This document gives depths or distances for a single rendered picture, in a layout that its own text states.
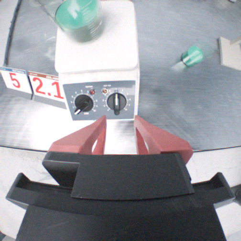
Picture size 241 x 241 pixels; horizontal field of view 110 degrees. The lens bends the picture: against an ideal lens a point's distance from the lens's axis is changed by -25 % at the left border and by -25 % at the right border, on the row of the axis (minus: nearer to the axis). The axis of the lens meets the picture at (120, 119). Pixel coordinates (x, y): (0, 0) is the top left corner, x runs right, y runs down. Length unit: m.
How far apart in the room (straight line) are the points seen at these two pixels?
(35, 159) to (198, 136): 0.41
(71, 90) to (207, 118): 0.30
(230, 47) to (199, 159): 0.32
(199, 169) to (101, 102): 0.30
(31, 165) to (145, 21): 0.46
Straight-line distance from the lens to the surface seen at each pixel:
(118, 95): 0.18
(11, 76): 0.34
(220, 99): 0.35
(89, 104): 0.19
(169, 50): 0.30
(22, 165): 0.39
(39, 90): 0.29
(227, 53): 0.40
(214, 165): 0.39
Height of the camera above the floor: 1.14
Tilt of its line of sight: 84 degrees down
